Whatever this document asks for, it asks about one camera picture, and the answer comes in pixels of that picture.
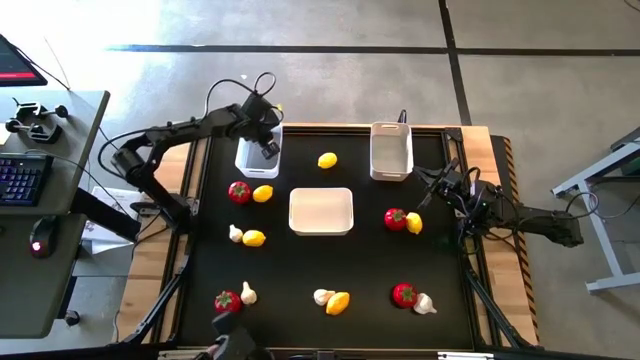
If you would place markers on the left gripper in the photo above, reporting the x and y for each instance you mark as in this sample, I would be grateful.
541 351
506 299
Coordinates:
267 131

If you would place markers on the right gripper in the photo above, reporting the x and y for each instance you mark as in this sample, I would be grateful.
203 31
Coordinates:
457 197

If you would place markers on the yellow lemon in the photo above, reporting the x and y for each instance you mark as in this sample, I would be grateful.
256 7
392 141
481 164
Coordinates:
414 223
254 238
262 193
327 160
337 303

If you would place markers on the red tomato green stem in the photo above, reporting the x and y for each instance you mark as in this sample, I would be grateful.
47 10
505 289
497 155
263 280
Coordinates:
227 303
239 193
394 220
404 296

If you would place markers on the white garlic bulb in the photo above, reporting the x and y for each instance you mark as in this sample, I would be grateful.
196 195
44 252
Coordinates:
248 296
235 234
321 297
423 304

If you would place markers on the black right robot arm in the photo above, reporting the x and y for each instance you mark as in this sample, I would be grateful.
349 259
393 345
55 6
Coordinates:
540 222

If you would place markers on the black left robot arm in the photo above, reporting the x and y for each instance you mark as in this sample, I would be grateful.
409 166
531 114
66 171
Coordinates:
190 125

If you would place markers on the narrow white plastic basket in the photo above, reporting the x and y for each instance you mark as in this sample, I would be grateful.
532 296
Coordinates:
391 155
250 162

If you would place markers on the wide white plastic basket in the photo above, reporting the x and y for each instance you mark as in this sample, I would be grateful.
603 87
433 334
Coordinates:
321 212

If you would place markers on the black table mat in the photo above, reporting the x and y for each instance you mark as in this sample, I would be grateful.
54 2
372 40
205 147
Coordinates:
360 270

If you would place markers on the yellow black hazard tape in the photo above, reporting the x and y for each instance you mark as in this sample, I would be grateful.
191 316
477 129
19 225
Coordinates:
529 290

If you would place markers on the black desk base bar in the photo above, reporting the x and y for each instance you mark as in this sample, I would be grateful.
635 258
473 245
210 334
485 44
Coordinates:
105 215

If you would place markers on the grey metal stand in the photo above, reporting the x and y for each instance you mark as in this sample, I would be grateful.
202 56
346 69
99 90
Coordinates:
608 240

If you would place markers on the white paper sheets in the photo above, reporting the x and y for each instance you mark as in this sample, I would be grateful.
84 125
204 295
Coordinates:
100 242

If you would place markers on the black screw clamp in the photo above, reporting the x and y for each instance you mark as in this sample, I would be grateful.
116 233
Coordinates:
30 109
42 132

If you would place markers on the black computer mouse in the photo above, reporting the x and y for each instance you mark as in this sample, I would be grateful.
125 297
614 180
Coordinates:
44 235

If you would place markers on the black backlit keyboard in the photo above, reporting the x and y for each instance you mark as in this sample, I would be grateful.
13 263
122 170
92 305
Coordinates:
22 180

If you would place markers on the black round knob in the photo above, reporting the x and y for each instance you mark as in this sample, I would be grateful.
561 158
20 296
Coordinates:
72 318

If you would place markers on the dark computer monitor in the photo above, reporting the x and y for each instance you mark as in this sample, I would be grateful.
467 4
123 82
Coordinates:
17 65

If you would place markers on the grey desk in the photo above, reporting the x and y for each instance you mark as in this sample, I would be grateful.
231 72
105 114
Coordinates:
30 290

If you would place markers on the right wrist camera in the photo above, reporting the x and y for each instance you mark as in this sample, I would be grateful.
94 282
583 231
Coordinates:
450 178

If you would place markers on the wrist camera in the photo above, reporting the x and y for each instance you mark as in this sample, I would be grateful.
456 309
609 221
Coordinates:
256 105
450 178

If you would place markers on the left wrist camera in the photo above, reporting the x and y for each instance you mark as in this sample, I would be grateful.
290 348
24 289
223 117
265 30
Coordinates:
256 105

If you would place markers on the silver metal bracket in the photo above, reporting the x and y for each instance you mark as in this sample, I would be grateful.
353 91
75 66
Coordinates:
465 356
180 356

